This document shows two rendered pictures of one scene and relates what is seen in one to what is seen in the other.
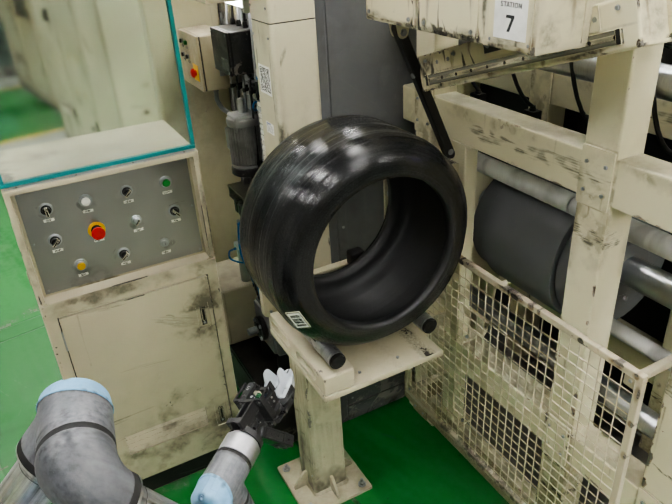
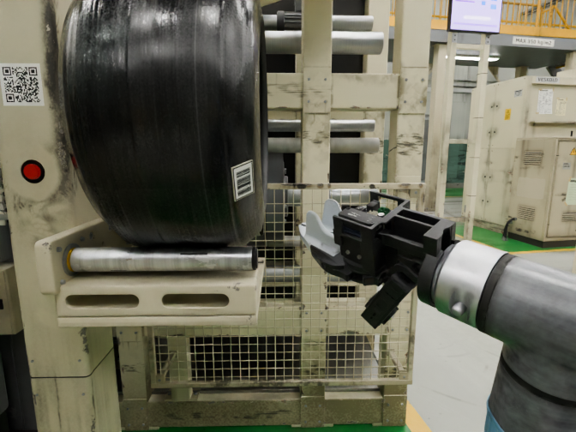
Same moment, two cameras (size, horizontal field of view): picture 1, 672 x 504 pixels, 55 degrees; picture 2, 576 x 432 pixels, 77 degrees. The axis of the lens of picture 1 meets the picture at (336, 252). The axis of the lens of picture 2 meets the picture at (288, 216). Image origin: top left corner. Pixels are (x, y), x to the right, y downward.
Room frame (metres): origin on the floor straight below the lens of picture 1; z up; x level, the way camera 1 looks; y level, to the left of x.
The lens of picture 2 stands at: (0.93, 0.58, 1.10)
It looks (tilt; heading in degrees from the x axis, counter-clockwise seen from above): 10 degrees down; 295
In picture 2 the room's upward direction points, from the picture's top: straight up
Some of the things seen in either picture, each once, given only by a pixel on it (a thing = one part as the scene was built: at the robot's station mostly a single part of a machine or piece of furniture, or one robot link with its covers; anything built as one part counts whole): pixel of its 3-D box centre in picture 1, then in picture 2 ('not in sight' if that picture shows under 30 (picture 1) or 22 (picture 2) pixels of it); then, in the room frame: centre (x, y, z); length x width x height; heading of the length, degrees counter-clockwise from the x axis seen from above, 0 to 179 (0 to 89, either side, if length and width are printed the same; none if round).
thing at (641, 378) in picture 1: (493, 385); (282, 289); (1.43, -0.43, 0.65); 0.90 x 0.02 x 0.70; 27
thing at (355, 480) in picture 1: (323, 474); not in sight; (1.71, 0.10, 0.02); 0.27 x 0.27 x 0.04; 27
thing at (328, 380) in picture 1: (308, 346); (164, 291); (1.43, 0.09, 0.84); 0.36 x 0.09 x 0.06; 27
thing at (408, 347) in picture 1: (353, 340); (183, 284); (1.49, -0.03, 0.80); 0.37 x 0.36 x 0.02; 117
